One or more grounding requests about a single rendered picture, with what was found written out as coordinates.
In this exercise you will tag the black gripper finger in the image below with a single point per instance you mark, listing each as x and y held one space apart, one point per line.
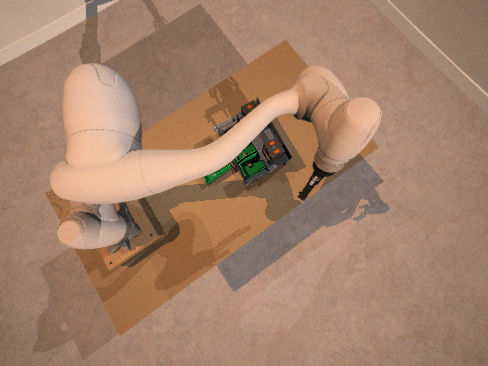
307 189

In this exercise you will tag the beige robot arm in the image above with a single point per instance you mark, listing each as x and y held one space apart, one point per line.
105 163

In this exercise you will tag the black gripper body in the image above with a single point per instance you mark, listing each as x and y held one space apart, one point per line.
319 173

